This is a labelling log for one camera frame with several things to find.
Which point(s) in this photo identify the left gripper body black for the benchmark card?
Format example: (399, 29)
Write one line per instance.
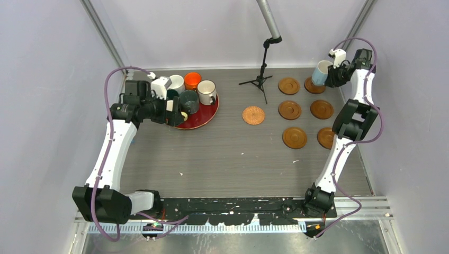
(155, 108)

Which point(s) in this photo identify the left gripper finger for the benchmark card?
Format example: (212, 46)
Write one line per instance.
(172, 105)
(174, 118)

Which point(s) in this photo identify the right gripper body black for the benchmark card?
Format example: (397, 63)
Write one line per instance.
(338, 76)

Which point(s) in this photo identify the light blue mug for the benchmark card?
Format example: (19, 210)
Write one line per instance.
(320, 73)

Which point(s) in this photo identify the dark green cup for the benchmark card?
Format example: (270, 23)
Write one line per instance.
(189, 102)

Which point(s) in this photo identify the wooden coaster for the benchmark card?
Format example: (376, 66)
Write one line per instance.
(321, 109)
(289, 110)
(312, 88)
(294, 138)
(325, 137)
(288, 86)

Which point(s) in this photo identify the red round tray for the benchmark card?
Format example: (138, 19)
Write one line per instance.
(204, 115)

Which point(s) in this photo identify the orange cup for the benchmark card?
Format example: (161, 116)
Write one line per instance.
(191, 80)

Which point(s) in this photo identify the white cup brown rim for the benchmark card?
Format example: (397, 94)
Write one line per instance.
(207, 93)

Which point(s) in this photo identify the microphone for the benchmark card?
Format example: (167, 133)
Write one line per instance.
(274, 39)

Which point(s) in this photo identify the woven rattan coaster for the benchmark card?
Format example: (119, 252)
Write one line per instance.
(253, 115)

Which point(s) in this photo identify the yellow mug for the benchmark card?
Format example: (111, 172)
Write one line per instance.
(184, 115)

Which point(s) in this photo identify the dark teal cup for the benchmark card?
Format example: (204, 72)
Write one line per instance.
(171, 94)

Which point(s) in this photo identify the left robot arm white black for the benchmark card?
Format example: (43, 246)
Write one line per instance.
(100, 198)

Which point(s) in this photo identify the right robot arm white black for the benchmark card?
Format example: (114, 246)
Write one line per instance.
(351, 124)

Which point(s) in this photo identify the white cup back left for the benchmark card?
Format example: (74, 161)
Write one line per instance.
(177, 83)

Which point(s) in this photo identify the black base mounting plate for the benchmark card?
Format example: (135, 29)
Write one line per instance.
(241, 211)

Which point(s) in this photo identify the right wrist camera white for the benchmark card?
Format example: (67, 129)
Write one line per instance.
(338, 56)

